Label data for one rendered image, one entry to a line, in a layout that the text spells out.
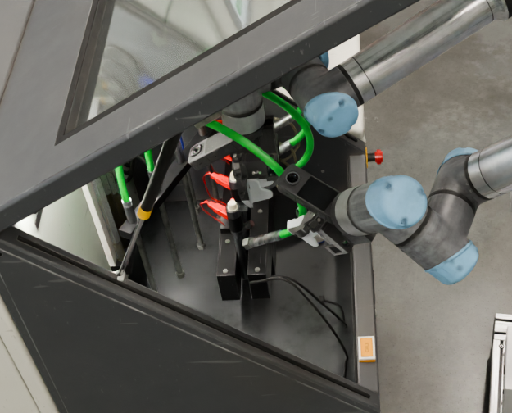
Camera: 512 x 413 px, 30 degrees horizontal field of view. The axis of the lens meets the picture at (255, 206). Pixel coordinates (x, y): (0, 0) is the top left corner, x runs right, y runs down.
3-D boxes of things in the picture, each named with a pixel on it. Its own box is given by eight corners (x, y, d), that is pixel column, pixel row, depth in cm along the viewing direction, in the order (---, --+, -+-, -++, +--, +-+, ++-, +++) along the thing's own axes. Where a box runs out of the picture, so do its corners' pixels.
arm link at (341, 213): (336, 211, 141) (365, 170, 144) (323, 215, 145) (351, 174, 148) (373, 244, 143) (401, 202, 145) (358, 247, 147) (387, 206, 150)
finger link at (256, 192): (275, 216, 180) (269, 182, 173) (244, 218, 181) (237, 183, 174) (276, 204, 182) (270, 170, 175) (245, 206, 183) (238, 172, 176)
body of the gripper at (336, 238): (331, 257, 158) (365, 251, 147) (292, 224, 156) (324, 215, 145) (355, 221, 161) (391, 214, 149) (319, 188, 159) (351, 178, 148)
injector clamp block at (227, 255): (274, 319, 200) (265, 273, 189) (226, 321, 201) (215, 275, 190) (278, 201, 224) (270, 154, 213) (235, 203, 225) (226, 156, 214)
